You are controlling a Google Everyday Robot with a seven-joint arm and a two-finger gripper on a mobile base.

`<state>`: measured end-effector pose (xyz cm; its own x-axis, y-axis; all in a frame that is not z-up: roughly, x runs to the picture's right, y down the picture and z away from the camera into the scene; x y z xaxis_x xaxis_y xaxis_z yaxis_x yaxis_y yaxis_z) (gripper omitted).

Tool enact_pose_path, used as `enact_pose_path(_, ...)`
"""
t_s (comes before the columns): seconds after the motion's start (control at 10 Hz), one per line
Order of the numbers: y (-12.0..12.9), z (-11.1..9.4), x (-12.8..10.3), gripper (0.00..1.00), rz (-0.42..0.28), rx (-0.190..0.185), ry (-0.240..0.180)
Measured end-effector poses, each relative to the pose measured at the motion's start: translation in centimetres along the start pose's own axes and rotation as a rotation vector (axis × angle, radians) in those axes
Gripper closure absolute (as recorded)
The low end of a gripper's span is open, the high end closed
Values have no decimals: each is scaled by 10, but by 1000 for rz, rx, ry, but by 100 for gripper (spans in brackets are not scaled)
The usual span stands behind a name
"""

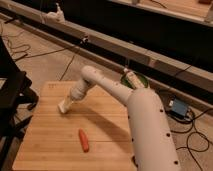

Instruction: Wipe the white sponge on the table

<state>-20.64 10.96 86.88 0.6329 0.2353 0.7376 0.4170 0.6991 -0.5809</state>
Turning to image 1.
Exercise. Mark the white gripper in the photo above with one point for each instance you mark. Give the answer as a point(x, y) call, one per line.
point(79, 91)

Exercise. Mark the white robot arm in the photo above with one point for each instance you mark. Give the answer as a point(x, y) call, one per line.
point(153, 146)

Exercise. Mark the green bowl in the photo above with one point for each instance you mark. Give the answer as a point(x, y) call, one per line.
point(125, 82)

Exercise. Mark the orange carrot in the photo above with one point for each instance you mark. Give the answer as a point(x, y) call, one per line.
point(84, 140)

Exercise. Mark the white bottle in bowl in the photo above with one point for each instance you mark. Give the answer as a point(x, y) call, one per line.
point(133, 79)

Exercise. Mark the wooden cutting board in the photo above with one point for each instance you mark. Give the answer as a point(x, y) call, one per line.
point(52, 143)

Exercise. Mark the blue power box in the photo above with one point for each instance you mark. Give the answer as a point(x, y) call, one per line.
point(178, 108)

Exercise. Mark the white clamp on rail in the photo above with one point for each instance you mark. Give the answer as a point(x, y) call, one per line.
point(58, 15)

